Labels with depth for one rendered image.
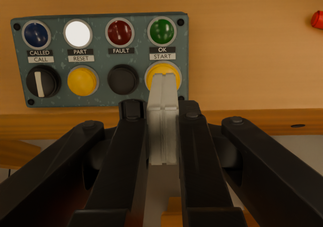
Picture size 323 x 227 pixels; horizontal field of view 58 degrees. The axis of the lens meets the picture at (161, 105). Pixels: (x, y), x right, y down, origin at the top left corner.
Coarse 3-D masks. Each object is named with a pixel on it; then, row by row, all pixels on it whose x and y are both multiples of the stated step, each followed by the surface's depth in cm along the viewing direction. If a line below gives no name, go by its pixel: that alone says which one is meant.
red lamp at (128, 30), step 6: (114, 24) 24; (120, 24) 24; (126, 24) 24; (108, 30) 24; (114, 30) 24; (120, 30) 24; (126, 30) 24; (108, 36) 24; (114, 36) 24; (120, 36) 24; (126, 36) 24; (114, 42) 24; (120, 42) 24; (126, 42) 24
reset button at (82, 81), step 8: (72, 72) 25; (80, 72) 24; (88, 72) 25; (72, 80) 25; (80, 80) 24; (88, 80) 25; (96, 80) 25; (72, 88) 25; (80, 88) 25; (88, 88) 25
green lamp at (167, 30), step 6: (156, 24) 24; (162, 24) 24; (168, 24) 24; (150, 30) 24; (156, 30) 24; (162, 30) 24; (168, 30) 24; (156, 36) 24; (162, 36) 24; (168, 36) 24; (156, 42) 24; (162, 42) 24
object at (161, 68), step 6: (156, 66) 24; (162, 66) 24; (168, 66) 24; (150, 72) 24; (156, 72) 24; (162, 72) 24; (168, 72) 24; (174, 72) 24; (150, 78) 24; (150, 84) 25
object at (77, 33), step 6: (72, 24) 24; (78, 24) 24; (66, 30) 24; (72, 30) 24; (78, 30) 24; (84, 30) 24; (66, 36) 24; (72, 36) 24; (78, 36) 24; (84, 36) 24; (72, 42) 24; (78, 42) 24; (84, 42) 24
